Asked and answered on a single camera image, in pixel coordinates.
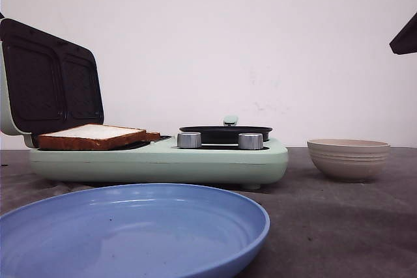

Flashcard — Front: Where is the mint green sandwich maker lid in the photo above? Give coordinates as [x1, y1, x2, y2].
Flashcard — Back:
[1, 18, 104, 148]

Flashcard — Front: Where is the black round frying pan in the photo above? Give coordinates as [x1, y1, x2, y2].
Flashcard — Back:
[179, 115, 273, 144]

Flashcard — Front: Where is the grey table cloth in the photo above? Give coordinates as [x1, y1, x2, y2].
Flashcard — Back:
[0, 146, 417, 278]

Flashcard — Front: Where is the beige ribbed ceramic bowl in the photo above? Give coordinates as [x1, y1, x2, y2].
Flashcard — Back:
[307, 139, 390, 181]

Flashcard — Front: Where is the right silver control knob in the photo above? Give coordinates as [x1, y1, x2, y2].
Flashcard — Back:
[238, 133, 263, 150]

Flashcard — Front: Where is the white bread slice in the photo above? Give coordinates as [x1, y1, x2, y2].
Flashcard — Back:
[37, 124, 147, 150]
[142, 132, 161, 141]

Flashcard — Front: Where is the left silver control knob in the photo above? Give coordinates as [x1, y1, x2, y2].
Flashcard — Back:
[177, 132, 202, 149]

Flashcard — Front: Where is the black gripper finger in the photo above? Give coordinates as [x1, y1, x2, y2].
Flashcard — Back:
[390, 13, 417, 55]

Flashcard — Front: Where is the blue round plate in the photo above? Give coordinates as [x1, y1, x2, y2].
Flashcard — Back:
[1, 184, 270, 277]

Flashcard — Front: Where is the mint green breakfast maker base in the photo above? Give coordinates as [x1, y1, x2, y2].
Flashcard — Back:
[29, 137, 289, 189]

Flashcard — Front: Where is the silver control knob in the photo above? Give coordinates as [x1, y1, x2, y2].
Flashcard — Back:
[177, 132, 202, 149]
[238, 133, 263, 150]

